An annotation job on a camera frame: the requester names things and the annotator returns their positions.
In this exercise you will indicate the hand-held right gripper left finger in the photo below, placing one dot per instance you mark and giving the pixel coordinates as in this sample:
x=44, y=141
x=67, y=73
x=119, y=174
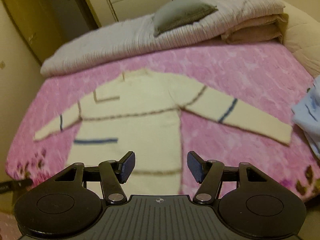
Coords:
x=127, y=167

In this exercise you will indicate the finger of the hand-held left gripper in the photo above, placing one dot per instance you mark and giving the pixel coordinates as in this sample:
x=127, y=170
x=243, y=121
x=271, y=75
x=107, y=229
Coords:
x=15, y=185

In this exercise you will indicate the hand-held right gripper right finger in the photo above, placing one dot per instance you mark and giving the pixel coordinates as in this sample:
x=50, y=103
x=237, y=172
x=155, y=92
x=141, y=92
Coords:
x=195, y=167

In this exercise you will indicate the cream knit sweater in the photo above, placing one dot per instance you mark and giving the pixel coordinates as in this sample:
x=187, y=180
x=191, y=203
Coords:
x=150, y=100

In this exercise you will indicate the pink floral blanket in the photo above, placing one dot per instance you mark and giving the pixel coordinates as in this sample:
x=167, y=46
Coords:
x=237, y=67

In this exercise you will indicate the light blue garment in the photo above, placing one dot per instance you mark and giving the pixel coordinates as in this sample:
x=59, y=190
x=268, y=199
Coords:
x=308, y=120

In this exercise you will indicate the striped white quilt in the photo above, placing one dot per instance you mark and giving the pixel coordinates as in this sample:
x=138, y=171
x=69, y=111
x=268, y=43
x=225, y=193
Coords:
x=125, y=40

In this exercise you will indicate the folded beige blanket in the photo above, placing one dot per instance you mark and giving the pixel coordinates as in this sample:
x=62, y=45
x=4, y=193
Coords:
x=252, y=28

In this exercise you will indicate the grey pillow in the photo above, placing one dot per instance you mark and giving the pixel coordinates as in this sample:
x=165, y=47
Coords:
x=177, y=15

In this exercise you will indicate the cream quilted headboard cushion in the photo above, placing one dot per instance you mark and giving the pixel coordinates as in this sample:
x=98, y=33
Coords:
x=305, y=42

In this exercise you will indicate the yellow wooden door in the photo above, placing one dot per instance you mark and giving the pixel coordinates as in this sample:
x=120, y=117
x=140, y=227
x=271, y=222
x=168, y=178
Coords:
x=30, y=17

